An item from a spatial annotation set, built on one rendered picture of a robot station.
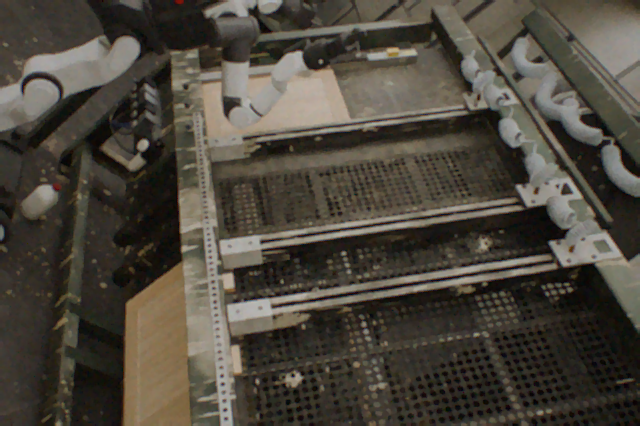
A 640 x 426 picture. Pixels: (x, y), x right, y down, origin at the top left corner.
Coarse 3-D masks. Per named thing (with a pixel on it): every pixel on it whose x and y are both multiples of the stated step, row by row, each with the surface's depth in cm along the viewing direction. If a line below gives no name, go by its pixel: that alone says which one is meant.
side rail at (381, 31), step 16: (288, 32) 307; (304, 32) 307; (320, 32) 307; (336, 32) 307; (368, 32) 310; (384, 32) 311; (400, 32) 313; (416, 32) 315; (432, 32) 316; (208, 48) 300; (256, 48) 305; (272, 48) 306; (368, 48) 316; (208, 64) 306
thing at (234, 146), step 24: (480, 96) 256; (360, 120) 256; (384, 120) 257; (408, 120) 255; (432, 120) 257; (456, 120) 259; (480, 120) 262; (216, 144) 247; (240, 144) 247; (264, 144) 250; (288, 144) 252; (312, 144) 254; (336, 144) 256
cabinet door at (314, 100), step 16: (256, 80) 286; (304, 80) 285; (320, 80) 285; (208, 96) 278; (288, 96) 278; (304, 96) 277; (320, 96) 277; (336, 96) 277; (208, 112) 270; (272, 112) 270; (288, 112) 270; (304, 112) 269; (320, 112) 269; (336, 112) 269; (208, 128) 262; (224, 128) 263; (256, 128) 263; (272, 128) 262; (208, 144) 256
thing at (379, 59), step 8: (368, 56) 294; (376, 56) 294; (384, 56) 294; (392, 56) 293; (400, 56) 294; (408, 56) 294; (416, 56) 295; (336, 64) 290; (344, 64) 291; (352, 64) 292; (360, 64) 292; (368, 64) 293; (376, 64) 294; (384, 64) 295; (392, 64) 296; (208, 72) 287; (216, 72) 287; (248, 72) 286; (256, 72) 286; (264, 72) 286; (208, 80) 284; (216, 80) 284
